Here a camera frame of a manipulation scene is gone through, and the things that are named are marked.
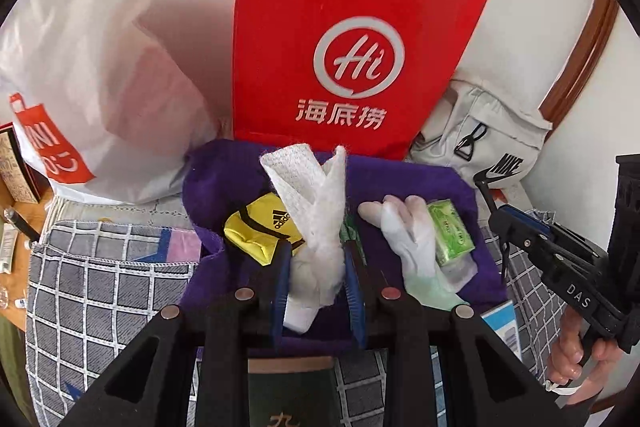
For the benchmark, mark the white tube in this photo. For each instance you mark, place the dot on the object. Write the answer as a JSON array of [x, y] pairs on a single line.
[[7, 249]]

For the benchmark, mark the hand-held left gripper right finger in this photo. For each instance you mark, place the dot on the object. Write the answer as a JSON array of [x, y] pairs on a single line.
[[355, 302]]

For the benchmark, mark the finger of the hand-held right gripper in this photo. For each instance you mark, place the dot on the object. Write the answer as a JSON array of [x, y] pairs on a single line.
[[520, 241], [525, 213]]

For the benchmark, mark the person's right hand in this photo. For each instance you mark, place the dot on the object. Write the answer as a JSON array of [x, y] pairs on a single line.
[[565, 347]]

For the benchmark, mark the wooden bedside table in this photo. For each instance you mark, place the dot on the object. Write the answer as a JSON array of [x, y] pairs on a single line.
[[20, 287]]

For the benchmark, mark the printed bed sheet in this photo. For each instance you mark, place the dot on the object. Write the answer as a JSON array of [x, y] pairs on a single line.
[[165, 209]]

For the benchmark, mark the blue tissue pack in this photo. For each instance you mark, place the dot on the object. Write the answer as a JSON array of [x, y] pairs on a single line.
[[505, 327]]

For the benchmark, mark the grey checkered star blanket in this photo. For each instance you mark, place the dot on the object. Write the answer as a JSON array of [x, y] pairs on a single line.
[[100, 297]]

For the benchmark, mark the dark green wipes packet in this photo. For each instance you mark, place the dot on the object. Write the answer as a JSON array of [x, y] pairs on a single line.
[[350, 232]]

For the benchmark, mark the purple towel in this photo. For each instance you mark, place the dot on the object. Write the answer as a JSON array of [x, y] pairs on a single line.
[[230, 167]]

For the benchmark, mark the grey waist bag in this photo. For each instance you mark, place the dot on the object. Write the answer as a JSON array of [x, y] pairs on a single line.
[[500, 137]]

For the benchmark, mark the dark rectangular box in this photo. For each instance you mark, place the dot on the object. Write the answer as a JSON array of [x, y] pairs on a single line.
[[290, 392]]

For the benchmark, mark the red paper bag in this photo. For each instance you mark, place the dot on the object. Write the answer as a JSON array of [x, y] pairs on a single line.
[[350, 7]]

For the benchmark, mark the white block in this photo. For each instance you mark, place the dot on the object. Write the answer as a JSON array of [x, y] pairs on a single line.
[[300, 314]]

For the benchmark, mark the wooden door frame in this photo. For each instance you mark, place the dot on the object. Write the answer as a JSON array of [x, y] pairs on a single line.
[[580, 57]]

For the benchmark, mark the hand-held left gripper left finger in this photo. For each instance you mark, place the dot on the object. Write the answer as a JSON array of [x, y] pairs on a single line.
[[281, 297]]

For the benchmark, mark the light green tissue pack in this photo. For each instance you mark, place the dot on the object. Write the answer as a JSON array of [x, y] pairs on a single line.
[[452, 232]]

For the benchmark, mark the white mesh cloth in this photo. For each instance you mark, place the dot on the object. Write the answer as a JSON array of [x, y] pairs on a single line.
[[310, 207]]

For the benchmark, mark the white work glove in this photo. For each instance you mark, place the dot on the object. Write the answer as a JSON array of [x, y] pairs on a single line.
[[415, 247]]

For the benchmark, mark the yellow pouch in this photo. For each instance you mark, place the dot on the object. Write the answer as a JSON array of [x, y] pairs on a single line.
[[255, 227]]

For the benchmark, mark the white plastic shopping bag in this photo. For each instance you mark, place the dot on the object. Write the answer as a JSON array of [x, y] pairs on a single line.
[[100, 82]]

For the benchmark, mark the black pen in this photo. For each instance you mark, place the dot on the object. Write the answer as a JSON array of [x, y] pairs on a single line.
[[20, 224]]

